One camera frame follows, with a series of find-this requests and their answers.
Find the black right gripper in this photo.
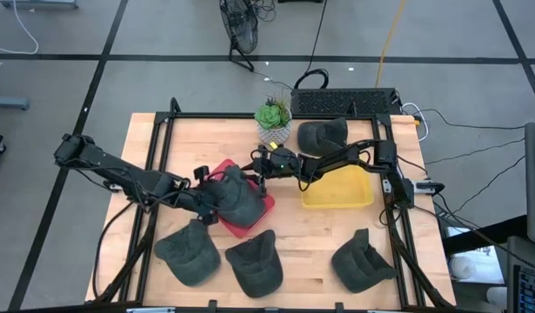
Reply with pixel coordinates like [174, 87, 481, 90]
[249, 146, 302, 200]

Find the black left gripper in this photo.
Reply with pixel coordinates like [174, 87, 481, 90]
[174, 165, 221, 227]

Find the dark green baseball cap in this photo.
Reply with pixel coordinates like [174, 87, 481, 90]
[297, 117, 350, 157]
[331, 228, 399, 295]
[204, 164, 267, 230]
[224, 229, 284, 299]
[153, 218, 222, 288]

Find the red plastic bin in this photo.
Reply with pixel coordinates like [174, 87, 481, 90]
[204, 158, 277, 239]

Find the succulent in white patterned pot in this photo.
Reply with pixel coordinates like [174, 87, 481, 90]
[253, 96, 293, 148]

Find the yellow translucent plastic bin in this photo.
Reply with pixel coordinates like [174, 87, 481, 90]
[300, 163, 376, 210]

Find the black mesh computer case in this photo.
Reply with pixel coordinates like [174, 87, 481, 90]
[291, 88, 402, 117]

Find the black floor fan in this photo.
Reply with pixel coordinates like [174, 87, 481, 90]
[218, 0, 259, 73]

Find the grey furniture foot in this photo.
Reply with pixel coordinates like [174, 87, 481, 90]
[0, 96, 30, 110]
[0, 0, 79, 10]

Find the white paper roll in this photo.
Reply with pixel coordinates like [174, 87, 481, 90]
[449, 256, 478, 280]

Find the black computer keyboard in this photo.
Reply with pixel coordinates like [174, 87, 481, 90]
[512, 264, 535, 313]

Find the black metal table frame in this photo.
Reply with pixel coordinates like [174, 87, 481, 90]
[92, 97, 458, 313]

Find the black hanging cable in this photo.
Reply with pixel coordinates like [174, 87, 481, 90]
[292, 0, 330, 90]

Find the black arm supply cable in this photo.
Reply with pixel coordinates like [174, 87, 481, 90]
[91, 200, 137, 301]

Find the black box on bracket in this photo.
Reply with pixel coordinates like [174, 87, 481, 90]
[416, 180, 445, 195]

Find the white looped cable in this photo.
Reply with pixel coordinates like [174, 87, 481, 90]
[400, 102, 430, 143]

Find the yellow hanging cable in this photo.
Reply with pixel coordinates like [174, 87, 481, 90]
[374, 0, 408, 89]

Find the black floor cable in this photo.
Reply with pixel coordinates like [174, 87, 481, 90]
[423, 137, 527, 166]
[417, 108, 527, 131]
[462, 155, 527, 215]

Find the white floor cable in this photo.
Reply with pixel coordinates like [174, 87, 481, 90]
[0, 0, 40, 56]

